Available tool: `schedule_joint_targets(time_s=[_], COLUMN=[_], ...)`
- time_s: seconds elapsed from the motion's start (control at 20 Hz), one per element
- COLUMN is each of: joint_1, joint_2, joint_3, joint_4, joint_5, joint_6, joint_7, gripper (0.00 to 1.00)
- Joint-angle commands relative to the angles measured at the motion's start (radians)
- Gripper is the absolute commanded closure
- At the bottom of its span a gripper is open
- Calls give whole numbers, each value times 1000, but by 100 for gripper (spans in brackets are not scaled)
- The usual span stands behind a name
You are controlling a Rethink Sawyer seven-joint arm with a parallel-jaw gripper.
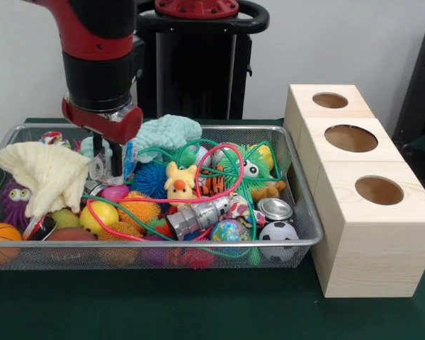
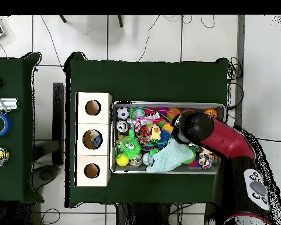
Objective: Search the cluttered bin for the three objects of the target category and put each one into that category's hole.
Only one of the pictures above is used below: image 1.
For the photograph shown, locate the purple spiky monster toy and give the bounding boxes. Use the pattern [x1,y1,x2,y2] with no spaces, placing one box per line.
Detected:
[1,178,31,227]

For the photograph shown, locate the dark green table cloth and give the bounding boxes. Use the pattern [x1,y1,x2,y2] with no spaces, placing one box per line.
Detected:
[0,117,425,340]

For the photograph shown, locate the green spiky monster toy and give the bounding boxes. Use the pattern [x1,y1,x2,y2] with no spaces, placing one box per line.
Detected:
[217,143,276,188]

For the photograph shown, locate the clear bottle with blue label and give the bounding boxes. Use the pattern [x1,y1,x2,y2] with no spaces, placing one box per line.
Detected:
[88,140,140,186]

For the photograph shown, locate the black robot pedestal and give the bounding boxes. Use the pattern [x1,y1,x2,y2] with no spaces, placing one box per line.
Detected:
[132,0,270,120]

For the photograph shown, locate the cream yellow cloth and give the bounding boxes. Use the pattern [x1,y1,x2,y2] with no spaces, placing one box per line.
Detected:
[0,143,91,217]

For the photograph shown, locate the yellow plush chick toy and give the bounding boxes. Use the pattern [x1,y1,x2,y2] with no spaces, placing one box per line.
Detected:
[164,161,198,206]

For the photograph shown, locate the orange basketball toy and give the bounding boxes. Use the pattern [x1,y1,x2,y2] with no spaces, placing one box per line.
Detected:
[0,222,23,265]

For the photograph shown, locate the crushed silver can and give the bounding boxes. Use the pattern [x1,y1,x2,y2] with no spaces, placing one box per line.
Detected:
[256,197,294,224]

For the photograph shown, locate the silver robot toy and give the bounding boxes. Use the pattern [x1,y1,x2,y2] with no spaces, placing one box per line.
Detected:
[166,194,234,241]

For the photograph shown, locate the wooden box with three holes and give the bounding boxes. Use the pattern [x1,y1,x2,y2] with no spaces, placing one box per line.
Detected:
[282,84,425,299]

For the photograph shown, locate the mint green cloth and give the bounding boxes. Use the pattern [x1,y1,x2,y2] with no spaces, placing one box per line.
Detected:
[80,113,203,164]

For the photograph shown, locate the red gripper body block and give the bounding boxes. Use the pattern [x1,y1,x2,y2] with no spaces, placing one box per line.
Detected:
[61,92,144,145]

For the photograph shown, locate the brown teddy bear toy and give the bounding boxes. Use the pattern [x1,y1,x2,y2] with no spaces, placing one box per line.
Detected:
[251,180,287,202]

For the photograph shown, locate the shallow wire mesh bin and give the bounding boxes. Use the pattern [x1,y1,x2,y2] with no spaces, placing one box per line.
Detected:
[0,123,324,273]

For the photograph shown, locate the black and white soccer ball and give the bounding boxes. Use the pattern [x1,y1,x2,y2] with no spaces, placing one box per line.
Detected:
[259,221,300,263]

